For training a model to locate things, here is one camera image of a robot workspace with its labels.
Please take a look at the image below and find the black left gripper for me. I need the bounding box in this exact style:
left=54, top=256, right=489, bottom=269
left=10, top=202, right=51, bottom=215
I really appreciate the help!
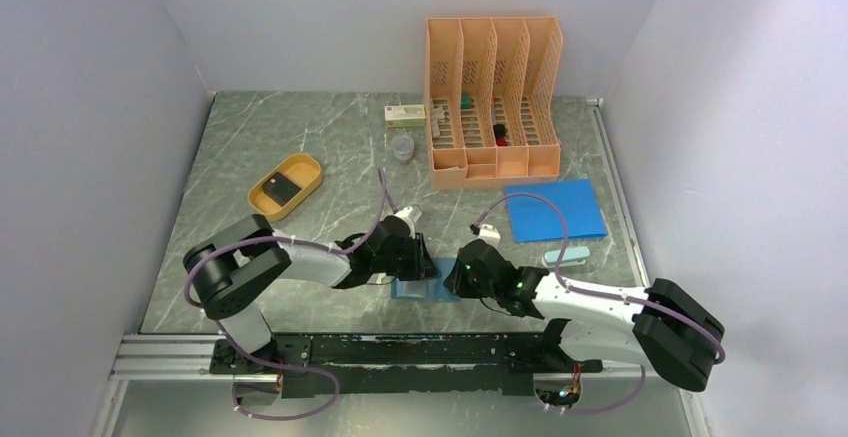
left=373, top=232, right=441, bottom=281

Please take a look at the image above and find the blue leather card holder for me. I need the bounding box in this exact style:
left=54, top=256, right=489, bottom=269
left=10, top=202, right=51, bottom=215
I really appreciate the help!
left=391, top=257, right=461, bottom=303

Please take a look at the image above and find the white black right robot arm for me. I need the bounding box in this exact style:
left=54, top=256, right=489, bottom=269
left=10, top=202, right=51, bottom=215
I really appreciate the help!
left=444, top=239, right=725, bottom=392

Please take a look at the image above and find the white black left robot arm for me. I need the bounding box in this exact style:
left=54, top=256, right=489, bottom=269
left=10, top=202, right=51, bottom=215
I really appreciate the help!
left=183, top=214, right=440, bottom=373

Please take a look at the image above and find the clear small jar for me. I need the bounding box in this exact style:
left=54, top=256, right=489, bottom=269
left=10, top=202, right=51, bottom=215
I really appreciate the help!
left=390, top=134, right=415, bottom=164

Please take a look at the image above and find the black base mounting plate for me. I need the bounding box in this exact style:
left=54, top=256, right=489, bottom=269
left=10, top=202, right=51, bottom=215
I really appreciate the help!
left=208, top=332, right=603, bottom=399

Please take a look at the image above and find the red black item in organizer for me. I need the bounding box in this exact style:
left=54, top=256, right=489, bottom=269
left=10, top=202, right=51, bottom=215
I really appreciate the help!
left=493, top=123, right=510, bottom=147

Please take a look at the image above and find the white small carton box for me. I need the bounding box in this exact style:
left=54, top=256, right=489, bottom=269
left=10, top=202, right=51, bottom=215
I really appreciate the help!
left=384, top=104, right=427, bottom=128

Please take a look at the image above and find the clear plastic clip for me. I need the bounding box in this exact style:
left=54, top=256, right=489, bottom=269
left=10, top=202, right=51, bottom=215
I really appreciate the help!
left=430, top=106, right=446, bottom=138

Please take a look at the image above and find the yellow oval tray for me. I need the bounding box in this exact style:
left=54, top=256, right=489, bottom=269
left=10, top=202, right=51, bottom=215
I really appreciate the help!
left=247, top=153, right=323, bottom=221

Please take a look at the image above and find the black small box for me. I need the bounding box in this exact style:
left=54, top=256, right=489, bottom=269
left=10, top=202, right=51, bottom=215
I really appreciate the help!
left=262, top=172, right=301, bottom=207

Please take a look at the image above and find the orange plastic file organizer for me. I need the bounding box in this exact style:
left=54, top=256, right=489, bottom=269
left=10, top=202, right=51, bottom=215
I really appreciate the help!
left=423, top=16, right=564, bottom=190

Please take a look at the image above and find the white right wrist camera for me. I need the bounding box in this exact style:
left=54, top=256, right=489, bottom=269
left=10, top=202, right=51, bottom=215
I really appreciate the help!
left=469, top=224, right=501, bottom=247

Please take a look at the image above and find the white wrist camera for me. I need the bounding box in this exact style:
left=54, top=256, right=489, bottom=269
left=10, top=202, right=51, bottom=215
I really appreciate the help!
left=469, top=224, right=501, bottom=247
left=393, top=206, right=422, bottom=227

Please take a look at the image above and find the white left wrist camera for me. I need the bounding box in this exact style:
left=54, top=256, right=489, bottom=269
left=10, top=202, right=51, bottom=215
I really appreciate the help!
left=393, top=206, right=422, bottom=227

